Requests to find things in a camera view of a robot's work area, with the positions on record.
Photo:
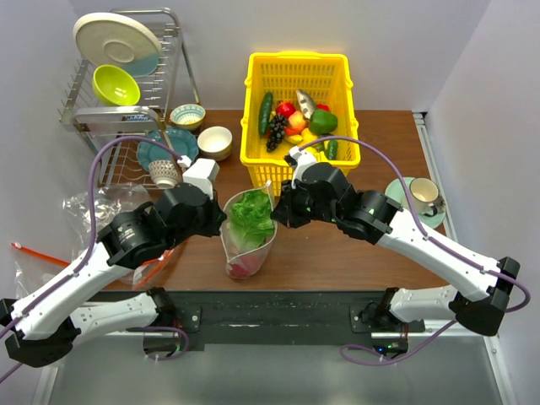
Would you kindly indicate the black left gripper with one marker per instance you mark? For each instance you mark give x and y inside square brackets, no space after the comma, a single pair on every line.
[217,217]

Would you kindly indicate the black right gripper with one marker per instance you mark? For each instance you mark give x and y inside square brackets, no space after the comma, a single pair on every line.
[284,211]

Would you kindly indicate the green toy lettuce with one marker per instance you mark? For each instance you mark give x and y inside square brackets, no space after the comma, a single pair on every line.
[250,225]

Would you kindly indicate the dotted clear zip bag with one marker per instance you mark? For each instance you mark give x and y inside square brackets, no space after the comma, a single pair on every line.
[229,249]

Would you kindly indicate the red toy dragon fruit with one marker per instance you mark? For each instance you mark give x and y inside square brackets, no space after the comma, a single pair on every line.
[244,266]

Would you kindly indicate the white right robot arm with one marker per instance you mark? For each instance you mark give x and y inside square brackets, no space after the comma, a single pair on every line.
[477,290]

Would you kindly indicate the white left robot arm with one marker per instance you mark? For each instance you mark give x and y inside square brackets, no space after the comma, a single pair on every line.
[44,326]

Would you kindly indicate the crumpled clear plastic bag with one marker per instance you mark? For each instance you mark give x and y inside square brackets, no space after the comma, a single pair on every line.
[109,201]

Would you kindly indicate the patterned grey bowl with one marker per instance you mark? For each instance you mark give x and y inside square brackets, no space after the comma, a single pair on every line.
[165,174]

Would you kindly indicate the small green cucumber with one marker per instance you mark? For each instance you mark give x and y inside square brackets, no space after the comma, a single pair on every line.
[331,150]

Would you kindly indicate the yellow toy fruit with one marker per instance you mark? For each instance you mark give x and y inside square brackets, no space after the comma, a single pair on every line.
[307,137]

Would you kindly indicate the teal scalloped plate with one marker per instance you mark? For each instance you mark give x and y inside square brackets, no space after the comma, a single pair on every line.
[183,143]

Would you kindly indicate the green bell pepper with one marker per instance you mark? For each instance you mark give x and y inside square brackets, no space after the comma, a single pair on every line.
[322,122]

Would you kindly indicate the mint green saucer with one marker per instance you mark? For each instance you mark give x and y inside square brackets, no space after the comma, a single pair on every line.
[395,191]

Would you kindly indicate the cream ceramic bowl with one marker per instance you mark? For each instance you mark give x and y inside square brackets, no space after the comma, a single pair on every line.
[215,143]

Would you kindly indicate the toy peach apple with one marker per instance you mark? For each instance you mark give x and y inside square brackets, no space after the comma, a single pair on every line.
[297,121]

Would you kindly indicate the black toy grapes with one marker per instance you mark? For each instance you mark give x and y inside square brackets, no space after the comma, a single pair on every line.
[276,132]

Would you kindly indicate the grey toy fish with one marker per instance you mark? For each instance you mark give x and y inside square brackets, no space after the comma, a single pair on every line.
[307,105]

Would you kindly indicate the teal patterned small bowl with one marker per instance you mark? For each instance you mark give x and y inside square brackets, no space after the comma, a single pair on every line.
[187,116]

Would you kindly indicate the cream speckled mug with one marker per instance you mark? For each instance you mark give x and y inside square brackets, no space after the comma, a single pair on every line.
[426,198]

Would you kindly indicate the yellow plastic basket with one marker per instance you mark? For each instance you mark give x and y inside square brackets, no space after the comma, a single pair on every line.
[324,77]

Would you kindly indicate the long dark cucumber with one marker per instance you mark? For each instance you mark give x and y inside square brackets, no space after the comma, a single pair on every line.
[265,113]

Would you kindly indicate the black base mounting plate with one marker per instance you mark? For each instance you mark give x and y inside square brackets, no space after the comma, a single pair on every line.
[280,317]

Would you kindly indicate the metal dish rack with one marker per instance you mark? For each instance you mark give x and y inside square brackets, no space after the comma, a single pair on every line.
[97,124]

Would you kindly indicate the lime green bowl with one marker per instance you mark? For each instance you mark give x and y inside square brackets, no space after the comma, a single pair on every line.
[113,86]

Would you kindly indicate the large cream blue plate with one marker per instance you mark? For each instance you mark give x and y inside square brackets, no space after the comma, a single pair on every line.
[118,40]

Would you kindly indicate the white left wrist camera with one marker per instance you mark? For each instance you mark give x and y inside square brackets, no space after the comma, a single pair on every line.
[200,173]

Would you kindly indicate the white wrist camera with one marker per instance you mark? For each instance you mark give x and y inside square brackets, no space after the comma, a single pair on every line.
[200,173]
[299,160]

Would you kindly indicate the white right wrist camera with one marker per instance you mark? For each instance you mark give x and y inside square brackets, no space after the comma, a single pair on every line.
[299,160]

